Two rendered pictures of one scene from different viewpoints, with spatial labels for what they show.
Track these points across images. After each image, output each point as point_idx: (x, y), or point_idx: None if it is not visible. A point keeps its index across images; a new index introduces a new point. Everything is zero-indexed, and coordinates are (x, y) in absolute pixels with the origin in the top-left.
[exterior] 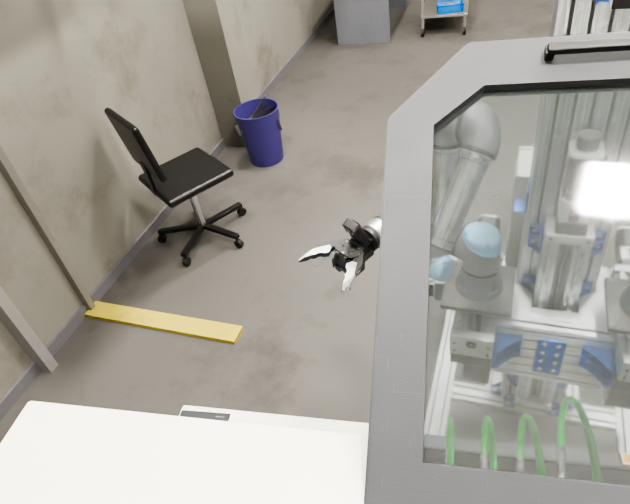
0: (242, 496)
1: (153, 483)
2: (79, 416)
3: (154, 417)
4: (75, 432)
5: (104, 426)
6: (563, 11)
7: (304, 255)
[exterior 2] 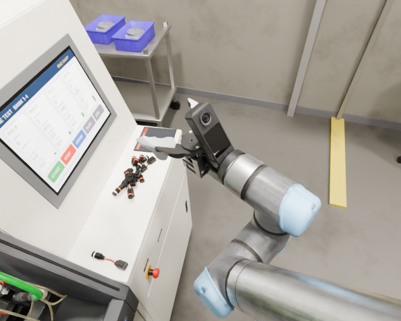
0: None
1: None
2: (33, 1)
3: (4, 21)
4: (21, 2)
5: (16, 9)
6: None
7: (191, 100)
